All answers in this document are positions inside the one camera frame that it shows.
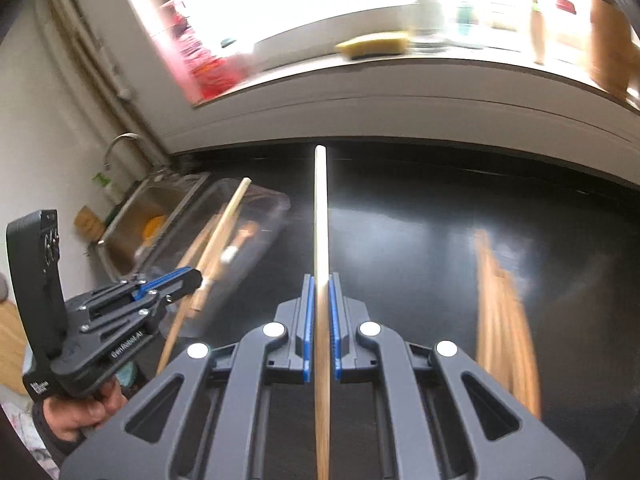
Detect small dark-lidded jar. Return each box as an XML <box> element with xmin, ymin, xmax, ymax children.
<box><xmin>217</xmin><ymin>37</ymin><xmax>256</xmax><ymax>78</ymax></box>

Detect round wooden board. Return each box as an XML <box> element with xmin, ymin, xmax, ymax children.
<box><xmin>0</xmin><ymin>300</ymin><xmax>32</xmax><ymax>396</ymax></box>

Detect metal faucet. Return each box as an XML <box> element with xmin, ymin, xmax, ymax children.
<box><xmin>102</xmin><ymin>132</ymin><xmax>171</xmax><ymax>173</ymax></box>

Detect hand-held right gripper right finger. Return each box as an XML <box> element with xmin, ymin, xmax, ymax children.
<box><xmin>327</xmin><ymin>271</ymin><xmax>586</xmax><ymax>480</ymax></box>

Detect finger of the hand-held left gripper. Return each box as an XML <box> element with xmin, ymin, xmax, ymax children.
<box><xmin>90</xmin><ymin>267</ymin><xmax>203</xmax><ymax>311</ymax></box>
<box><xmin>82</xmin><ymin>294</ymin><xmax>173</xmax><ymax>335</ymax></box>

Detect clear plastic container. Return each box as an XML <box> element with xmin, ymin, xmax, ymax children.
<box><xmin>135</xmin><ymin>178</ymin><xmax>292</xmax><ymax>338</ymax></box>

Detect white-handled wooden spoon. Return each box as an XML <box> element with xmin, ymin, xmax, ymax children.
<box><xmin>220</xmin><ymin>222</ymin><xmax>260</xmax><ymax>267</ymax></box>

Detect red soap bottle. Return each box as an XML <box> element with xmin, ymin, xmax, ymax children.
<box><xmin>157</xmin><ymin>0</ymin><xmax>251</xmax><ymax>101</ymax></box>

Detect wall pipes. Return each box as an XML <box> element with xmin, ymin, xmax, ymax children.
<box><xmin>47</xmin><ymin>0</ymin><xmax>171</xmax><ymax>161</ymax></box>

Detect yellow plastic cup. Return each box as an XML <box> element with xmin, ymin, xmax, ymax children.
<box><xmin>142</xmin><ymin>214</ymin><xmax>168</xmax><ymax>241</ymax></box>

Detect stainless steel sink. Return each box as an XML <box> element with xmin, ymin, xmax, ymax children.
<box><xmin>97</xmin><ymin>170</ymin><xmax>211</xmax><ymax>281</ymax></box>

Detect clear drinking glass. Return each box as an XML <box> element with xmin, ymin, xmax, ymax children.
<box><xmin>407</xmin><ymin>0</ymin><xmax>446</xmax><ymax>51</ymax></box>

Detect pile of wooden chopsticks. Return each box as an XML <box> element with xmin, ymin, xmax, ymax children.
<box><xmin>472</xmin><ymin>229</ymin><xmax>543</xmax><ymax>418</ymax></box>

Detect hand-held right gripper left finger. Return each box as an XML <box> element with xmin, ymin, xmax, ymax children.
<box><xmin>60</xmin><ymin>272</ymin><xmax>317</xmax><ymax>480</ymax></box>

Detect wooden utensil holder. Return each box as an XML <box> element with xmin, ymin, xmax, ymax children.
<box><xmin>582</xmin><ymin>0</ymin><xmax>633</xmax><ymax>98</ymax></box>

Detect red-lidded jar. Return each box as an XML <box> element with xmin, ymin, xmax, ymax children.
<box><xmin>547</xmin><ymin>0</ymin><xmax>581</xmax><ymax>61</ymax></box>

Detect cream sauce bottle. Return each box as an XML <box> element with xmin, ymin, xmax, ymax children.
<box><xmin>530</xmin><ymin>0</ymin><xmax>547</xmax><ymax>66</ymax></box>

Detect person's left forearm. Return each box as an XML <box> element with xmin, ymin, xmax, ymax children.
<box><xmin>31</xmin><ymin>425</ymin><xmax>83</xmax><ymax>471</ymax></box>

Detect yellow sponge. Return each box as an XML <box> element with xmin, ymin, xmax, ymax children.
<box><xmin>336</xmin><ymin>31</ymin><xmax>411</xmax><ymax>58</ymax></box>

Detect brown woven item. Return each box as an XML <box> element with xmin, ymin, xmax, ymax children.
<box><xmin>74</xmin><ymin>206</ymin><xmax>107</xmax><ymax>243</ymax></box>

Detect single wooden chopstick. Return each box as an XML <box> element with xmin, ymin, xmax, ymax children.
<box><xmin>156</xmin><ymin>215</ymin><xmax>223</xmax><ymax>376</ymax></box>
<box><xmin>314</xmin><ymin>145</ymin><xmax>332</xmax><ymax>480</ymax></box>
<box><xmin>192</xmin><ymin>177</ymin><xmax>252</xmax><ymax>318</ymax></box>

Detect person's left hand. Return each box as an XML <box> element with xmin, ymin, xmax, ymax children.
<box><xmin>32</xmin><ymin>377</ymin><xmax>131</xmax><ymax>443</ymax></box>

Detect patterned cloth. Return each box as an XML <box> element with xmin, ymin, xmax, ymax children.
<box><xmin>0</xmin><ymin>400</ymin><xmax>46</xmax><ymax>466</ymax></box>

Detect white and green bottle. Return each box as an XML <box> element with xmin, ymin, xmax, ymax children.
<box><xmin>92</xmin><ymin>172</ymin><xmax>118</xmax><ymax>203</ymax></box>

